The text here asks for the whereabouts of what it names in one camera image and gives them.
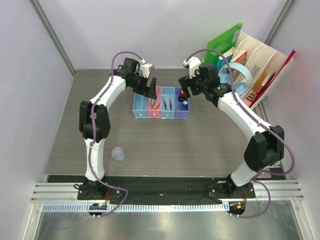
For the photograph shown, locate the white desk file organizer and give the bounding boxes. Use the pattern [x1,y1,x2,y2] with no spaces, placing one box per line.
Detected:
[235,31,293,101]

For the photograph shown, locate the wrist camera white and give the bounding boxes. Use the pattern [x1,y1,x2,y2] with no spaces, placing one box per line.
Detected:
[182,56,201,79]
[140,63,155,79]

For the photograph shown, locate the white slotted cable duct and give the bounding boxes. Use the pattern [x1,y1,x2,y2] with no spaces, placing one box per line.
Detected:
[42,202,230,213]

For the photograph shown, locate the green plastic folder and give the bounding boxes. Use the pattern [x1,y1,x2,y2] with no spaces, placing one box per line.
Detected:
[204,23,243,64]

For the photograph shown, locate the clear paperclip jar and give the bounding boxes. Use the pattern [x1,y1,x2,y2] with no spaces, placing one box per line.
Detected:
[111,147,125,163]

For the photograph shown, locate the pink eraser block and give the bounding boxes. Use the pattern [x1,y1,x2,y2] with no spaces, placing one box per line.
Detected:
[243,98,252,108]

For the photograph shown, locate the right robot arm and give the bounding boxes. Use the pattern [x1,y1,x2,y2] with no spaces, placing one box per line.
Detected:
[178,58,284,198]

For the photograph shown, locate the red cover book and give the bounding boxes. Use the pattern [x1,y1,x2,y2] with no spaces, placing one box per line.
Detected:
[230,49,248,82]

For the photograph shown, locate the blue headphones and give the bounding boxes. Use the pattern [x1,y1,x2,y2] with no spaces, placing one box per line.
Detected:
[218,62,254,100]

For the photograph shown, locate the purple plastic bin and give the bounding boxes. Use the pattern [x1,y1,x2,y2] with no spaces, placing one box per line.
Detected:
[174,87,190,119]

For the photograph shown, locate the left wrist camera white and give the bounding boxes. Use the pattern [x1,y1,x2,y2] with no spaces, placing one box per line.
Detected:
[140,63,155,79]

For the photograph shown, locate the blue spine book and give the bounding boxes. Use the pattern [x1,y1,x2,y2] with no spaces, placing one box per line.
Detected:
[216,46,237,72]

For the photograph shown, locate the yellow booklet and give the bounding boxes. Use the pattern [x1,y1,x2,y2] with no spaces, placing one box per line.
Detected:
[252,68,268,95]

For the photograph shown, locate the light blue front bin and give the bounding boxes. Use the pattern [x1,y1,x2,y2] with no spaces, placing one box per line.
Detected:
[132,93,148,119]

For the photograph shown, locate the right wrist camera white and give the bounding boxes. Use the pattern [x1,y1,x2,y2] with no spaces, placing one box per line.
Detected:
[182,56,201,79]

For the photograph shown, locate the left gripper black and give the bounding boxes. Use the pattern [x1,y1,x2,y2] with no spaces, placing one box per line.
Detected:
[128,73,157,99]

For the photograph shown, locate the pink plastic bin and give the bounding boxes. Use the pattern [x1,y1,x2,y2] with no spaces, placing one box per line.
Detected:
[147,86,162,119]

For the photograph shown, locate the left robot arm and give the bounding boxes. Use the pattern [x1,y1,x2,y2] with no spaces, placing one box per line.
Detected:
[74,58,157,200]

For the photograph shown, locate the red transparent folder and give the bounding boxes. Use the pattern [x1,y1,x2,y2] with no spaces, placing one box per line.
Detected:
[249,49,296,109]

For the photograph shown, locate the light blue bin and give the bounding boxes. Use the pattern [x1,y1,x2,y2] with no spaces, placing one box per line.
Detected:
[132,93,148,119]
[161,87,175,119]

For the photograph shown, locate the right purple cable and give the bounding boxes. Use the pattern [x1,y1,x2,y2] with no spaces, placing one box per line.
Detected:
[183,48,296,219]

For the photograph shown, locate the green mini highlighter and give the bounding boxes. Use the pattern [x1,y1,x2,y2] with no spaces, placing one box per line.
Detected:
[150,99,156,107]

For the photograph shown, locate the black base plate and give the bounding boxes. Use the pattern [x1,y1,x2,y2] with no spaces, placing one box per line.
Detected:
[73,176,256,206]

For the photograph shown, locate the red black stamp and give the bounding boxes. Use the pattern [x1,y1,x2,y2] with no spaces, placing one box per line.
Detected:
[178,90,186,103]

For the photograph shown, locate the blue small object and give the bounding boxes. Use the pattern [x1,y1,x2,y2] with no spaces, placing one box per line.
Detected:
[180,100,189,111]

